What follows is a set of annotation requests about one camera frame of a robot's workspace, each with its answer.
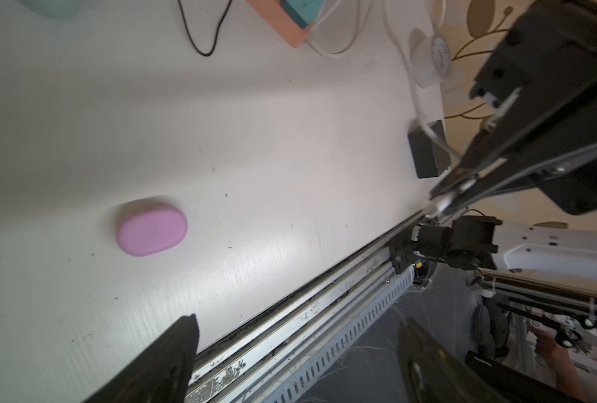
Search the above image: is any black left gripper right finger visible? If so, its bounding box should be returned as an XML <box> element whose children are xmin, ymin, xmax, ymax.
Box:
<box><xmin>397</xmin><ymin>317</ymin><xmax>506</xmax><ymax>403</ymax></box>

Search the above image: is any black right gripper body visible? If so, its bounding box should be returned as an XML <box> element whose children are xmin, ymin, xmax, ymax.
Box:
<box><xmin>468</xmin><ymin>0</ymin><xmax>597</xmax><ymax>217</ymax></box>

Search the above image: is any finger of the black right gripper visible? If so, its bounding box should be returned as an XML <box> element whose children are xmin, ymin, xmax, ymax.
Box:
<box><xmin>426</xmin><ymin>135</ymin><xmax>597</xmax><ymax>218</ymax></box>

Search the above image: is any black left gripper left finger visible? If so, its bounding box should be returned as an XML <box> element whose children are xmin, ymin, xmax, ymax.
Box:
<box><xmin>86</xmin><ymin>315</ymin><xmax>199</xmax><ymax>402</ymax></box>

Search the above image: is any white usb cable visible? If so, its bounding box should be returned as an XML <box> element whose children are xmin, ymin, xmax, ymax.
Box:
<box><xmin>307</xmin><ymin>0</ymin><xmax>463</xmax><ymax>162</ymax></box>

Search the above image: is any purple earbuds case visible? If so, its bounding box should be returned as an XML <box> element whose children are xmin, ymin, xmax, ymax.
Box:
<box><xmin>116</xmin><ymin>206</ymin><xmax>189</xmax><ymax>257</ymax></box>

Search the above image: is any teal usb charger adapter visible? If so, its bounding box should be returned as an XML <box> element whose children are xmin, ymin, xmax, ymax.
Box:
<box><xmin>280</xmin><ymin>0</ymin><xmax>327</xmax><ymax>29</ymax></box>

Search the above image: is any black usb cable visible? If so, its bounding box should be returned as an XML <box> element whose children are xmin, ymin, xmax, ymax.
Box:
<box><xmin>176</xmin><ymin>0</ymin><xmax>235</xmax><ymax>58</ymax></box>

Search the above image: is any mint green earbuds case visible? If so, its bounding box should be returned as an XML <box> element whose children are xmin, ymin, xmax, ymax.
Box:
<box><xmin>18</xmin><ymin>0</ymin><xmax>81</xmax><ymax>21</ymax></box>

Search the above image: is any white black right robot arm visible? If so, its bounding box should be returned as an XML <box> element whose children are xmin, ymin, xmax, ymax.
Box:
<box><xmin>389</xmin><ymin>1</ymin><xmax>597</xmax><ymax>280</ymax></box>

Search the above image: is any black block on table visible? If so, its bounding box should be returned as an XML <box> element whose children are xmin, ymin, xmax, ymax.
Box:
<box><xmin>407</xmin><ymin>121</ymin><xmax>451</xmax><ymax>179</ymax></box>

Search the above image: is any white tape roll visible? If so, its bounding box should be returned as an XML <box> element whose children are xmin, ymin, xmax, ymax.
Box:
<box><xmin>410</xmin><ymin>34</ymin><xmax>452</xmax><ymax>88</ymax></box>

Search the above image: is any person in white shirt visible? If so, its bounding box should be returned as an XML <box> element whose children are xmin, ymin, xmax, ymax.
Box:
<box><xmin>528</xmin><ymin>325</ymin><xmax>597</xmax><ymax>402</ymax></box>

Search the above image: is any pink power strip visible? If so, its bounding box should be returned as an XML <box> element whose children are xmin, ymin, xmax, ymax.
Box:
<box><xmin>247</xmin><ymin>0</ymin><xmax>311</xmax><ymax>48</ymax></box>

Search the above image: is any aluminium frame rail front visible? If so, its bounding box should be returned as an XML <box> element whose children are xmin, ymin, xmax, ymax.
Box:
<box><xmin>184</xmin><ymin>213</ymin><xmax>423</xmax><ymax>402</ymax></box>

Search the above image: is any white power strip cord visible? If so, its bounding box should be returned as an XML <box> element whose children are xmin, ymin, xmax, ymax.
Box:
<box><xmin>305</xmin><ymin>0</ymin><xmax>380</xmax><ymax>60</ymax></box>

